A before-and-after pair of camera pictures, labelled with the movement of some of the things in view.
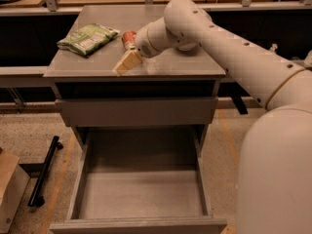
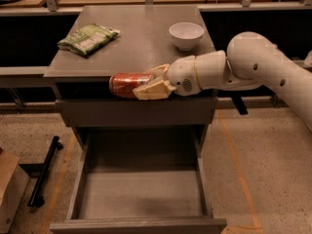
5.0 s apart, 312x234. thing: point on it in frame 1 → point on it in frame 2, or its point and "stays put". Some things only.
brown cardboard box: x=14 y=181 stays put
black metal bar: x=36 y=199 stays put
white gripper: x=142 y=44 → x=181 y=75
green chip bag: x=87 y=39 stays put
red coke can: x=129 y=39 → x=123 y=84
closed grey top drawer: x=137 y=112 stays put
